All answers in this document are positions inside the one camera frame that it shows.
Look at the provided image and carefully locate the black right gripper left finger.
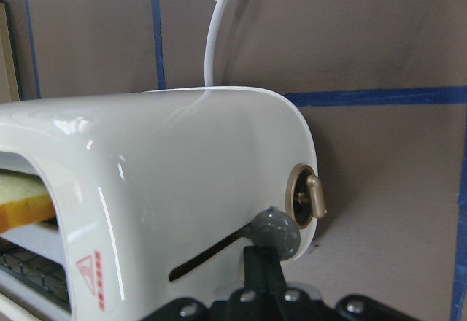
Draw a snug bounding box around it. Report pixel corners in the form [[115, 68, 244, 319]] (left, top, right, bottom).
[[144, 246, 269, 320]]

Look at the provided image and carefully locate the white two-slot toaster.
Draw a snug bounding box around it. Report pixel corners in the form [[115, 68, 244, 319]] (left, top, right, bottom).
[[1, 87, 317, 320]]

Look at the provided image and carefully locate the wire basket with wooden shelf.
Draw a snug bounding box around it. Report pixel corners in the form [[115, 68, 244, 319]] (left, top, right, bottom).
[[0, 0, 22, 103]]

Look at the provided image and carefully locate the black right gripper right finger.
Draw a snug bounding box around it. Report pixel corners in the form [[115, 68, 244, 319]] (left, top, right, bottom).
[[262, 249, 415, 320]]

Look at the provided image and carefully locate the bread slice in toaster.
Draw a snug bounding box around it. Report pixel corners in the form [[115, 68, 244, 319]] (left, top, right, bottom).
[[1, 170, 55, 233]]

